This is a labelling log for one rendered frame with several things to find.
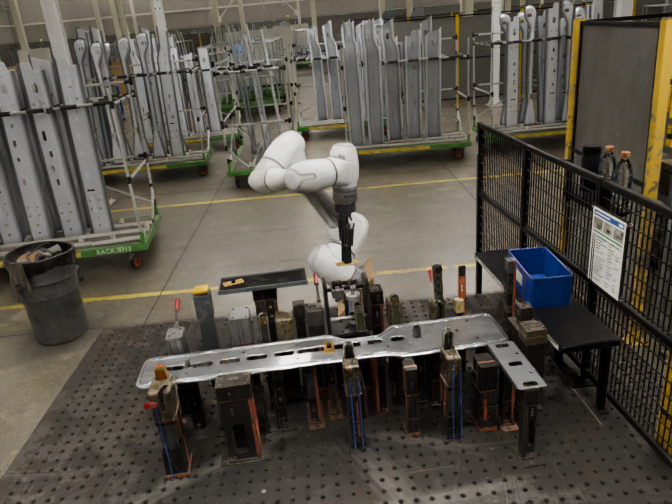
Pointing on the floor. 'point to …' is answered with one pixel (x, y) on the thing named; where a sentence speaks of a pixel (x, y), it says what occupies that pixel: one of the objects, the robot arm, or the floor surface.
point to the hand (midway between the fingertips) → (346, 253)
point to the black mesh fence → (581, 262)
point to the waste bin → (49, 289)
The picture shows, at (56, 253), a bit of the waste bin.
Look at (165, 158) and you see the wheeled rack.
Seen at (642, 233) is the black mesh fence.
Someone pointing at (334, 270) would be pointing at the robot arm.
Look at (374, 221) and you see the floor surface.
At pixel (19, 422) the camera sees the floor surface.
